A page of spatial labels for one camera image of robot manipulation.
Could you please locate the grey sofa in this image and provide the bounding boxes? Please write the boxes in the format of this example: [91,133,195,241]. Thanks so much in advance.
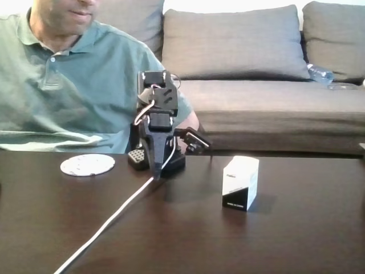
[94,0,365,157]

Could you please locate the person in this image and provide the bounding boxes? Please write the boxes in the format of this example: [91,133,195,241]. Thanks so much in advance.
[0,0,200,154]

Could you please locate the clear plastic water bottle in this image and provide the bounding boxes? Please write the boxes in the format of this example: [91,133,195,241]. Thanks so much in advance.
[306,63,335,84]

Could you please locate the thin arm wires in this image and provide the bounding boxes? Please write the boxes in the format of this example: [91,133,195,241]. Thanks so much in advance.
[133,74,183,126]

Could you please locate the grey sofa cushion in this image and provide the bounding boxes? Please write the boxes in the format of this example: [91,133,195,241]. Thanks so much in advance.
[94,0,165,61]
[161,4,311,81]
[301,1,365,81]

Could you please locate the clear plastic wrapper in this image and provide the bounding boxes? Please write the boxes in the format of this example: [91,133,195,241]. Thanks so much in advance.
[327,82,358,92]

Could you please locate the round white cartoon coaster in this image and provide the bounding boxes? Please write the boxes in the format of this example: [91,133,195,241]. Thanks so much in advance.
[60,154,115,178]

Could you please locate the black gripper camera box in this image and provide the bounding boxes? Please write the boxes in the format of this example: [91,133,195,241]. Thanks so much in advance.
[174,128,212,156]

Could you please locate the white cable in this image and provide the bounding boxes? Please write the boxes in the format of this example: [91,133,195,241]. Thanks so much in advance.
[53,136,178,274]

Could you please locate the white and black servo box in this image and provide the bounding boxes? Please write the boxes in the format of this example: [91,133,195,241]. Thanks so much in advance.
[221,155,260,212]

